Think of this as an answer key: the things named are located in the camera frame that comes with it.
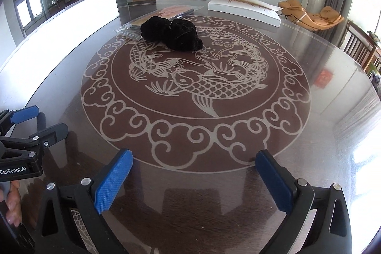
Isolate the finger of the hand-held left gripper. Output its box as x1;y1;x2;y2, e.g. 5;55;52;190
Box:
0;105;40;136
0;122;69;158

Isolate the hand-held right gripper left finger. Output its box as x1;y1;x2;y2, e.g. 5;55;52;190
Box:
35;148;133;254

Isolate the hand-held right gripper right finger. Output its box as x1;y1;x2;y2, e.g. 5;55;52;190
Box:
255;149;353;254

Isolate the black velvet pouch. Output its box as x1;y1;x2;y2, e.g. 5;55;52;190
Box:
140;15;204;51

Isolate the person's left hand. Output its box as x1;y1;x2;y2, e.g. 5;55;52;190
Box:
0;179;24;227

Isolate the white foam board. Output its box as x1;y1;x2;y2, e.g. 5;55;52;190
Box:
0;0;120;76

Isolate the window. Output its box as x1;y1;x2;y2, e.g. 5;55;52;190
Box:
15;0;42;27

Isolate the dark wooden chair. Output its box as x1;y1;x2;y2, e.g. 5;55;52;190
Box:
342;20;381;73

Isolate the white flat box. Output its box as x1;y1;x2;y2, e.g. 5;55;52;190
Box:
207;0;282;28

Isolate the orange lounge chair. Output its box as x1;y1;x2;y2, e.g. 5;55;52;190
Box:
278;0;345;31

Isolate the clear plastic case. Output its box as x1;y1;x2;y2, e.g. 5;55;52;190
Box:
115;5;206;40

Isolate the cream flat package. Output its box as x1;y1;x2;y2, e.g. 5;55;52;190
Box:
219;0;285;11

